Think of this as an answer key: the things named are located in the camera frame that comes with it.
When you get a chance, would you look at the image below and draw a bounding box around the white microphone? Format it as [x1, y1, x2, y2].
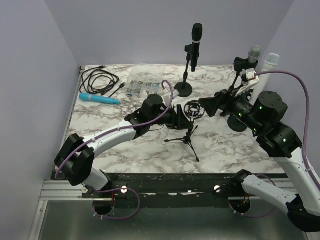
[249, 52, 281, 106]

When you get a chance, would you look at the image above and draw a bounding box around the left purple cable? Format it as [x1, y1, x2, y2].
[54, 80, 175, 181]

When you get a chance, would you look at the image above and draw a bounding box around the purple cable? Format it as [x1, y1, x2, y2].
[254, 70, 320, 191]
[54, 80, 175, 181]

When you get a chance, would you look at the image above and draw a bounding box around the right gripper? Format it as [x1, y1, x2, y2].
[199, 83, 264, 134]

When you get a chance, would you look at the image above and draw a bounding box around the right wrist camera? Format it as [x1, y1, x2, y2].
[235, 68, 260, 97]

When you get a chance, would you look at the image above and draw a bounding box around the silver grey microphone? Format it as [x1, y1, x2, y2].
[247, 45, 262, 69]

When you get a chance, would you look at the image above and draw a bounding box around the blue microphone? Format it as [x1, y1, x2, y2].
[78, 93, 121, 105]

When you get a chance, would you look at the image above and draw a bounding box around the coiled black usb cable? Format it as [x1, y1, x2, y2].
[79, 65, 126, 99]

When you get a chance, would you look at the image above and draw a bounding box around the black tripod shock-mount stand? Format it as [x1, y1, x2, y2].
[164, 100, 205, 162]

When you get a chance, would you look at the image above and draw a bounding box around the black mounting rail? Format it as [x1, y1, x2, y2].
[79, 172, 293, 210]

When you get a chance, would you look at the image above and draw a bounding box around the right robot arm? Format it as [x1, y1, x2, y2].
[199, 89, 320, 233]

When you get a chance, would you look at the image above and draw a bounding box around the silver mic clip stand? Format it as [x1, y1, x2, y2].
[227, 56, 259, 133]

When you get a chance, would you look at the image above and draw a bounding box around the aluminium extrusion frame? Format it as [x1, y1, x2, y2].
[27, 65, 86, 240]

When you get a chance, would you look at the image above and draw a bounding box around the clear plastic screw box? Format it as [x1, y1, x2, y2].
[125, 63, 165, 99]

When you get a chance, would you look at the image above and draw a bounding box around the black round-base mic stand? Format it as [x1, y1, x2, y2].
[174, 44, 193, 98]

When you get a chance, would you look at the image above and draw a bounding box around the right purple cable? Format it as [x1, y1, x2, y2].
[254, 70, 320, 191]

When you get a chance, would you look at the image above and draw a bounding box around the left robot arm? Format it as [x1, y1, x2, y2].
[54, 94, 194, 198]

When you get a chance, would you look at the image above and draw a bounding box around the black microphone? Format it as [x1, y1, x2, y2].
[191, 23, 203, 72]

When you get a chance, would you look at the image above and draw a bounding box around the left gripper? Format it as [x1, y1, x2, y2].
[149, 105, 194, 131]

